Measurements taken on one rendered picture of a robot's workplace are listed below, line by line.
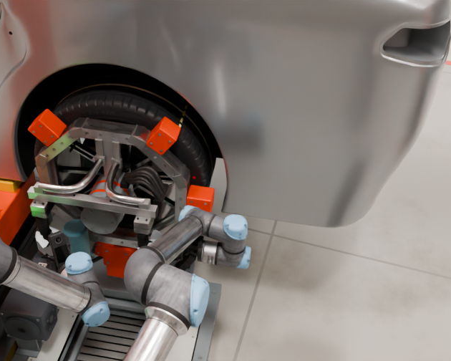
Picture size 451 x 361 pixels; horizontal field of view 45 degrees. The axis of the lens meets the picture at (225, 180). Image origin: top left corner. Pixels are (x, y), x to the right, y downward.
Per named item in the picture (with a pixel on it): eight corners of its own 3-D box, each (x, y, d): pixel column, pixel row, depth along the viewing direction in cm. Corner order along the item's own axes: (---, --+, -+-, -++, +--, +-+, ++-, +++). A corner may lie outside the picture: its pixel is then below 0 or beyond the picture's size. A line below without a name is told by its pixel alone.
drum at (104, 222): (137, 199, 205) (135, 170, 196) (119, 239, 189) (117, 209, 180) (100, 193, 206) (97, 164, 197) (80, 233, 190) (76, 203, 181)
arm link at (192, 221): (100, 296, 138) (185, 225, 181) (138, 313, 135) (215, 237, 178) (105, 258, 133) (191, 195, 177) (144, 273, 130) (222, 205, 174)
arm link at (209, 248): (217, 252, 182) (212, 271, 176) (203, 250, 183) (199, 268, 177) (218, 236, 178) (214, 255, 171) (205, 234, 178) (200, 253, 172)
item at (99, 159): (107, 164, 188) (104, 139, 181) (87, 201, 173) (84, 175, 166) (57, 157, 189) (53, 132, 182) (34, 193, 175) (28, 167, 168)
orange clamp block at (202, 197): (190, 198, 202) (213, 202, 201) (185, 212, 196) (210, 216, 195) (190, 183, 197) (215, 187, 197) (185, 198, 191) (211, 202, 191)
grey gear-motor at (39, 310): (87, 289, 258) (79, 236, 235) (52, 367, 226) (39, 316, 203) (50, 282, 259) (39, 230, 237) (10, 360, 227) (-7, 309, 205)
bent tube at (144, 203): (162, 172, 187) (162, 147, 180) (148, 210, 172) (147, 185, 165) (112, 165, 188) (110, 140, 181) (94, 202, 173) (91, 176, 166)
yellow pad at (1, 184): (29, 171, 228) (27, 162, 225) (14, 193, 217) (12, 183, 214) (-3, 167, 229) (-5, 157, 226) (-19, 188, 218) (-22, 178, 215)
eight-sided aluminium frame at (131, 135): (188, 244, 216) (192, 132, 181) (185, 257, 211) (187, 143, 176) (56, 223, 220) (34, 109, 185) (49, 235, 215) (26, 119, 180)
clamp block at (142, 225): (156, 215, 181) (155, 204, 178) (149, 235, 174) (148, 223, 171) (141, 213, 182) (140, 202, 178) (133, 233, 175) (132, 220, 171)
